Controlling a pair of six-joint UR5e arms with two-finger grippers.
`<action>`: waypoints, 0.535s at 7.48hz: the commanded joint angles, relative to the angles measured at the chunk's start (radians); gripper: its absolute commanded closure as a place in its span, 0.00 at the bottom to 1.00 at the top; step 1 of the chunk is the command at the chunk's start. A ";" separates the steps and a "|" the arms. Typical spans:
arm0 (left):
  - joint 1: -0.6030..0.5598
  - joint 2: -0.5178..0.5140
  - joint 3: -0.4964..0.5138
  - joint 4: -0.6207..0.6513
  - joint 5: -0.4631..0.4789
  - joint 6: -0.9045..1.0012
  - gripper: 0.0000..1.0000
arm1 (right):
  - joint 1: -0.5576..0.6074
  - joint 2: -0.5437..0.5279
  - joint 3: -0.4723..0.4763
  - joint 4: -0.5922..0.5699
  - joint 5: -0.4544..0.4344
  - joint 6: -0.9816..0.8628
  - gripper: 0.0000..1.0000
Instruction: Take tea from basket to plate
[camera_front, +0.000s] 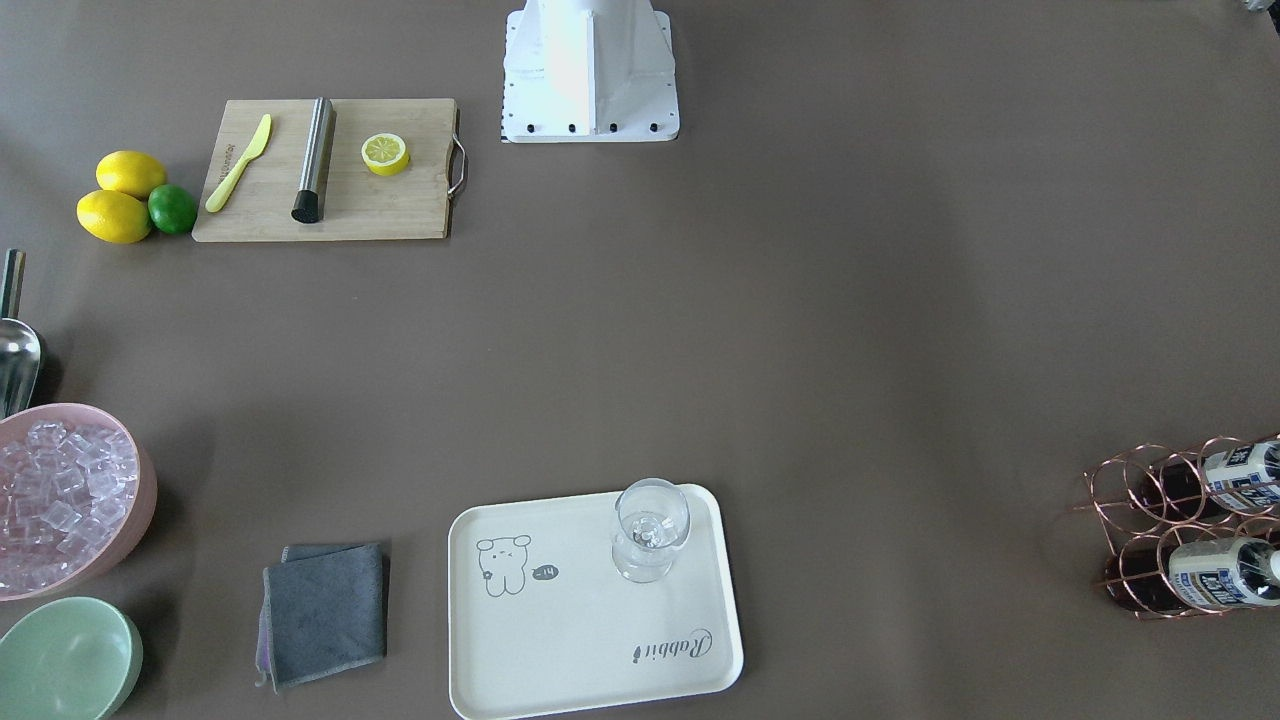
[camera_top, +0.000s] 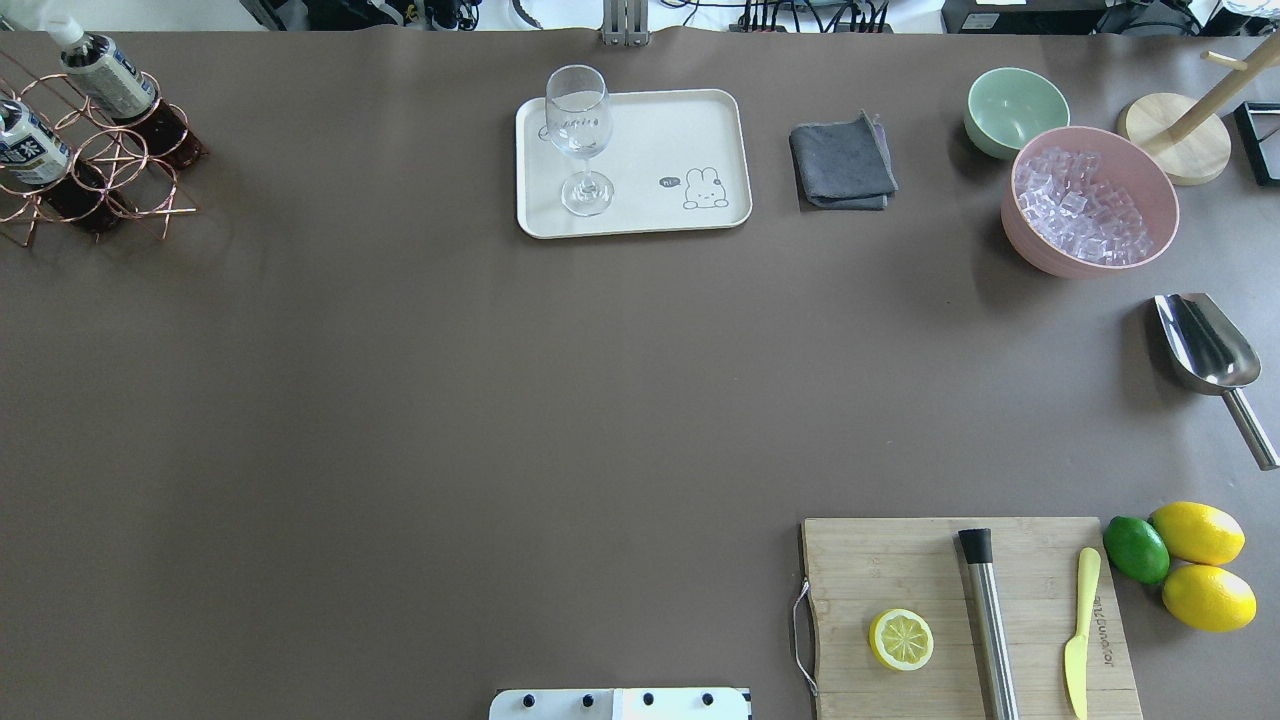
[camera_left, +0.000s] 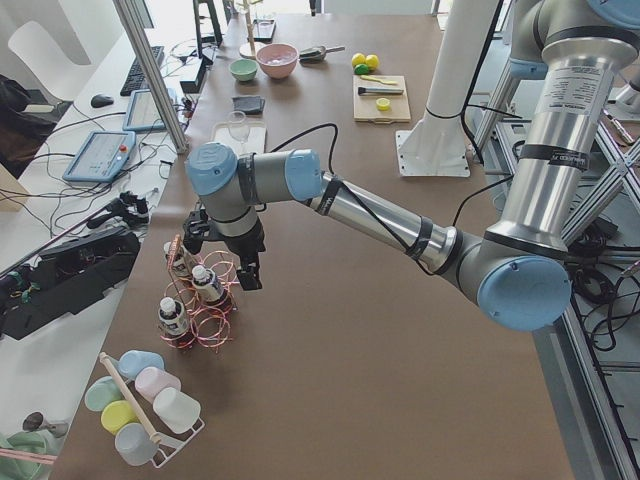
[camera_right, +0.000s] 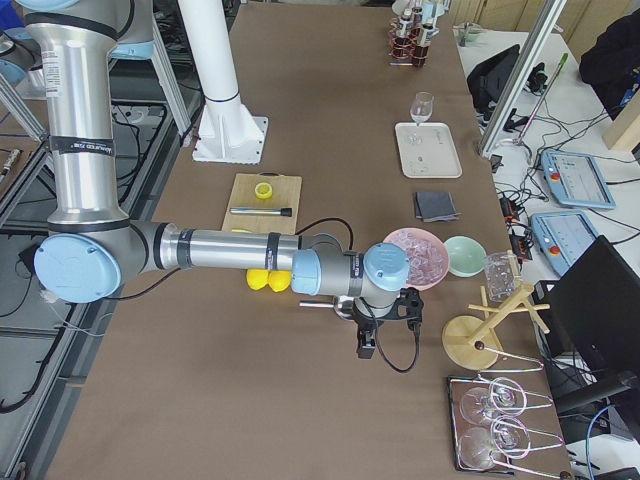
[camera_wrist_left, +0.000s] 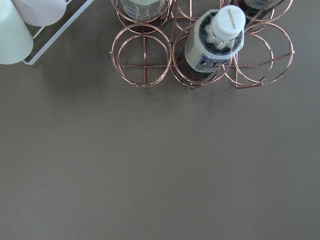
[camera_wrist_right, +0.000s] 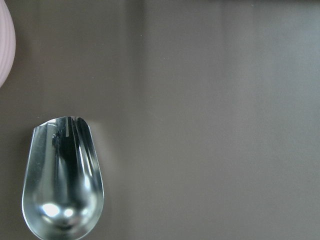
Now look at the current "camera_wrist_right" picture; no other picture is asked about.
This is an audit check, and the pink bowl of ice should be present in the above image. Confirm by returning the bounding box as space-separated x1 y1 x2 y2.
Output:
0 0 16 87

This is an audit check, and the steel ice scoop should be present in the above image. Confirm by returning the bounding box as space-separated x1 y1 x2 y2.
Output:
21 116 105 240

